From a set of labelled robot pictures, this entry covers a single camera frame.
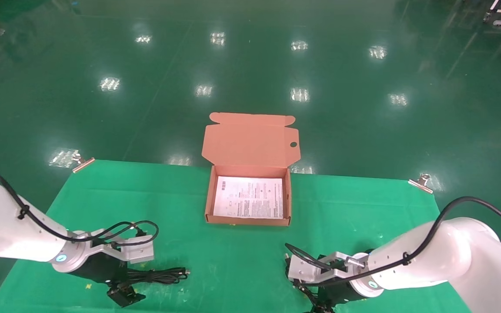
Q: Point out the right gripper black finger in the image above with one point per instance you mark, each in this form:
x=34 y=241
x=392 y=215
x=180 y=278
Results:
x=323 y=308

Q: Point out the copper binder clip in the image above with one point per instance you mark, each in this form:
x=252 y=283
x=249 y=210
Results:
x=420 y=184
x=84 y=164

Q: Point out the white printed instruction sheet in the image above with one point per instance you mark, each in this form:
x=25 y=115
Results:
x=248 y=198

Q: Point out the open brown cardboard box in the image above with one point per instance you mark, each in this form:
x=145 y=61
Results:
x=250 y=148

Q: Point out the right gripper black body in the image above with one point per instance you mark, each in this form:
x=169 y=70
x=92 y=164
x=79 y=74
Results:
x=342 y=293

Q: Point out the green table cloth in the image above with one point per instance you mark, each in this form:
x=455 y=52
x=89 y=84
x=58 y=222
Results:
x=233 y=256

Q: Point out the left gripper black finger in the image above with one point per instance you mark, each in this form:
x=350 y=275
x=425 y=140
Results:
x=126 y=296

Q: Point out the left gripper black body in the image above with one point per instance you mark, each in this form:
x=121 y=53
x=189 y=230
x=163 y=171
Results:
x=102 y=269

